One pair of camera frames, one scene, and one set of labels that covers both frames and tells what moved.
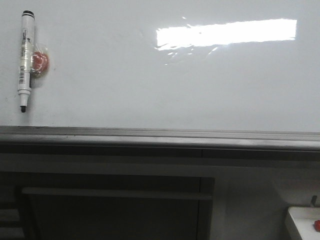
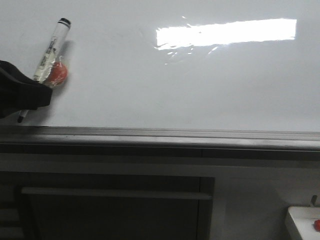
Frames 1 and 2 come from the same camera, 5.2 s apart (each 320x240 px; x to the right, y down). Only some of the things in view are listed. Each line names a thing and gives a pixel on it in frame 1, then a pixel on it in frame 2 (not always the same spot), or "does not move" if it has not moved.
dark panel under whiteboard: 88,206 does not move
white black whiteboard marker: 26,57 → 49,55
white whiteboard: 232,65 does not move
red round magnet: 39,64 → 58,75
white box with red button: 307,220 does not move
